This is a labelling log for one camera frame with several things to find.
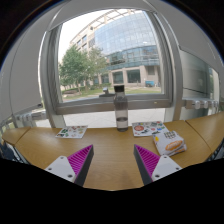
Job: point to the white rail with knobs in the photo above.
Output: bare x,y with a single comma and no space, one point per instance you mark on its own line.
200,104
31,116

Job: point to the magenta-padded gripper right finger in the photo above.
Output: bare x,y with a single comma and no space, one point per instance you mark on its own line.
163,166

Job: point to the glass office building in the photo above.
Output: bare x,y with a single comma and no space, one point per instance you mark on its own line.
133,43

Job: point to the green tree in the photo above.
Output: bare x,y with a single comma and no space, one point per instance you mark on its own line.
75,66

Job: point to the sticker sheet with red circle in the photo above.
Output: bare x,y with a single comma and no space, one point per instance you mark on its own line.
146,128

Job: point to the clear black-capped water bottle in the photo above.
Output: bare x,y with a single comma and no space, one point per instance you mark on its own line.
121,113

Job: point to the white window frame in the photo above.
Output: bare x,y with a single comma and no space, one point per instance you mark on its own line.
86,106

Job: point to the sticker sheet with green stickers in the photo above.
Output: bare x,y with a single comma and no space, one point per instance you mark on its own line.
71,132

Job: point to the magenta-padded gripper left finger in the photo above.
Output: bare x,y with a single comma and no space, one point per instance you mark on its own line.
64,166

